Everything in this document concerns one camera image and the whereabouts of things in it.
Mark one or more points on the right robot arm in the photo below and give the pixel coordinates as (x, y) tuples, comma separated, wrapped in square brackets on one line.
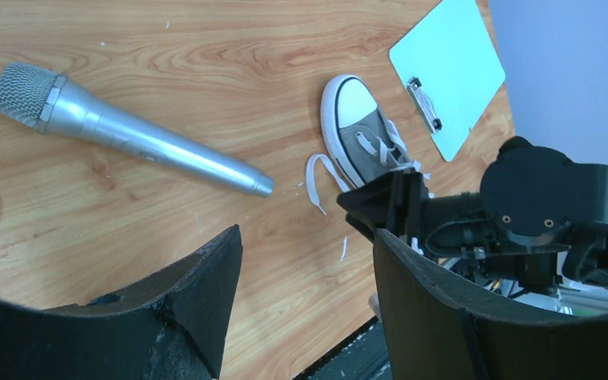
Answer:
[(537, 218)]

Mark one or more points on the silver microphone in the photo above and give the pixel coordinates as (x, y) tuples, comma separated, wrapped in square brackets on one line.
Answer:
[(51, 103)]

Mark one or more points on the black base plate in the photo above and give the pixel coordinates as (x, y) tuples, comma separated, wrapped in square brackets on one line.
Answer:
[(361, 355)]

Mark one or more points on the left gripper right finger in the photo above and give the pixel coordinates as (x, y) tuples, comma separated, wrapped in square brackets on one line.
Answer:
[(439, 325)]

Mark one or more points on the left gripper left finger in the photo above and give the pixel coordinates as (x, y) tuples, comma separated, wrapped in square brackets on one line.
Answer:
[(171, 324)]

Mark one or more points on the grey canvas sneaker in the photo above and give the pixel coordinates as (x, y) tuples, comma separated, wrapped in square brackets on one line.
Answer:
[(346, 98)]

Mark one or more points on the green clipboard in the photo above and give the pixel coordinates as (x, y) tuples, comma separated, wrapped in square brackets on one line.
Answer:
[(449, 67)]

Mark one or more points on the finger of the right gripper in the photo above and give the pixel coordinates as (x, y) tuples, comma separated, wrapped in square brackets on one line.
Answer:
[(391, 202)]

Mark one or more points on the white lace scrap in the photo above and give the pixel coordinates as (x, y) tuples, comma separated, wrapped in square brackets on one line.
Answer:
[(344, 248)]

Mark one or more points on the white shoelace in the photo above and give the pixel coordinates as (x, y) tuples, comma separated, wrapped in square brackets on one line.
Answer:
[(358, 153)]

